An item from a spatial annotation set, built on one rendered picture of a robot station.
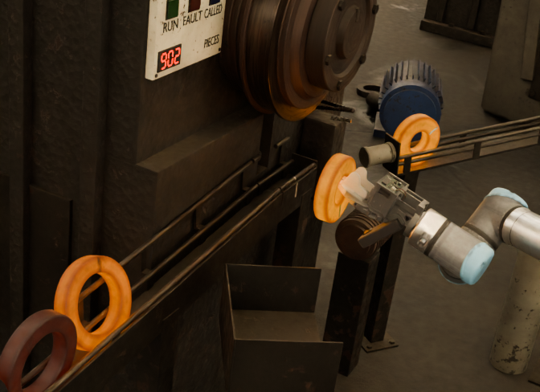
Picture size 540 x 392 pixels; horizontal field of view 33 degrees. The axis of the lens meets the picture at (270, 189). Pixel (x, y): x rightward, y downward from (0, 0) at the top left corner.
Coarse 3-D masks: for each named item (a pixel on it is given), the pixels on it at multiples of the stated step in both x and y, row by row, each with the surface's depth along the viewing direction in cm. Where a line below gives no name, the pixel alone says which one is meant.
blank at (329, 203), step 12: (336, 156) 201; (348, 156) 203; (324, 168) 199; (336, 168) 198; (348, 168) 204; (324, 180) 198; (336, 180) 199; (324, 192) 198; (336, 192) 208; (324, 204) 198; (336, 204) 204; (324, 216) 201; (336, 216) 206
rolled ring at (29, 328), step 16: (32, 320) 158; (48, 320) 159; (64, 320) 164; (16, 336) 156; (32, 336) 156; (64, 336) 166; (16, 352) 154; (64, 352) 168; (0, 368) 155; (16, 368) 155; (48, 368) 169; (64, 368) 169; (16, 384) 156; (32, 384) 166; (48, 384) 166
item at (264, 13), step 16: (256, 0) 197; (272, 0) 195; (256, 16) 197; (272, 16) 194; (256, 32) 198; (272, 32) 195; (256, 48) 199; (272, 48) 197; (256, 64) 201; (272, 64) 200; (256, 80) 204; (272, 80) 203; (256, 96) 210; (272, 96) 205; (288, 112) 216; (304, 112) 224
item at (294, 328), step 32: (224, 288) 189; (256, 288) 194; (288, 288) 195; (224, 320) 185; (256, 320) 194; (288, 320) 195; (224, 352) 182; (256, 352) 170; (288, 352) 170; (320, 352) 171; (256, 384) 173; (288, 384) 174; (320, 384) 175
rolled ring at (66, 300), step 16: (96, 256) 176; (64, 272) 173; (80, 272) 172; (96, 272) 176; (112, 272) 180; (64, 288) 170; (80, 288) 172; (112, 288) 183; (128, 288) 184; (64, 304) 169; (112, 304) 183; (128, 304) 184; (112, 320) 181; (80, 336) 172; (96, 336) 176
